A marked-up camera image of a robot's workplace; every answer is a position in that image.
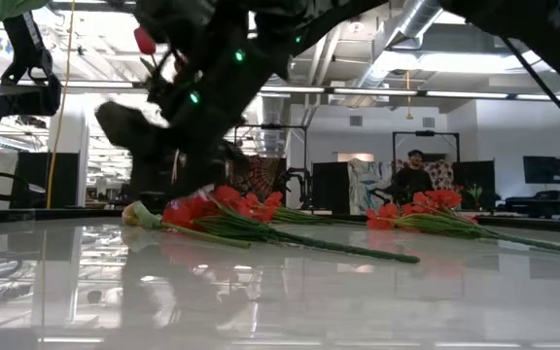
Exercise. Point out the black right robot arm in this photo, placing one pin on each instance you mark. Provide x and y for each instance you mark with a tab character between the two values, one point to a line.
260	29

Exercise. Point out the black domed lamp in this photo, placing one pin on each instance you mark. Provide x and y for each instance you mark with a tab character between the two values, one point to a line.
32	194

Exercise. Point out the round silver air duct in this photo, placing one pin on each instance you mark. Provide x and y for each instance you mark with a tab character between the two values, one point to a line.
406	24
272	121

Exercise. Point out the red artificial tulip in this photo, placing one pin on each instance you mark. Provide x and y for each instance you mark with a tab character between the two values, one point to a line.
144	41

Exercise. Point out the floral patterned cloth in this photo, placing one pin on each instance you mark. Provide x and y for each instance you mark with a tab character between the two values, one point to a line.
443	172

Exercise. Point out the black wall monitor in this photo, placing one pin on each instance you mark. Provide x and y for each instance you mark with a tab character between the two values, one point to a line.
542	170

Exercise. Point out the blue white patterned cloth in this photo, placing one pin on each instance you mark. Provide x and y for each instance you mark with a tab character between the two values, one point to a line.
367	187

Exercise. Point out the red small-blossom flower bunch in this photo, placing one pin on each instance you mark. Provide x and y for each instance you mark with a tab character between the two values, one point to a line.
265	201
187	211
435	199

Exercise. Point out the potted plant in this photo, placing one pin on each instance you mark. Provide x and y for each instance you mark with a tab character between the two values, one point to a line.
475	192

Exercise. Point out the white building pillar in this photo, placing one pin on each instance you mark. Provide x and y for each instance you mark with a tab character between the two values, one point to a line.
77	141

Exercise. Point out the black frame stand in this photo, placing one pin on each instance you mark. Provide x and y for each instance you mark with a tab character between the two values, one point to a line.
426	132
280	126

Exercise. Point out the mandala pattern tapestry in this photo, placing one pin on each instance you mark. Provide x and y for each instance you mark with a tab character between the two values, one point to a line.
260	177

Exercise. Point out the person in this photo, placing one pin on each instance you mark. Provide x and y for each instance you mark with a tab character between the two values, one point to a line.
411	182

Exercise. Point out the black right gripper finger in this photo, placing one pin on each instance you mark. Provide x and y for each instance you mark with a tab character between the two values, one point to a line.
129	126

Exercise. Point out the black partition panel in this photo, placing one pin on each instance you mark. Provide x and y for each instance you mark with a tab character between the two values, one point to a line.
486	175
331	187
66	180

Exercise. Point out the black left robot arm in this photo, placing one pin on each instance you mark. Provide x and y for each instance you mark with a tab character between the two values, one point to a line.
17	102

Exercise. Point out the black desk with printer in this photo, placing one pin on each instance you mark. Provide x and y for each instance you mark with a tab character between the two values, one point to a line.
537	199

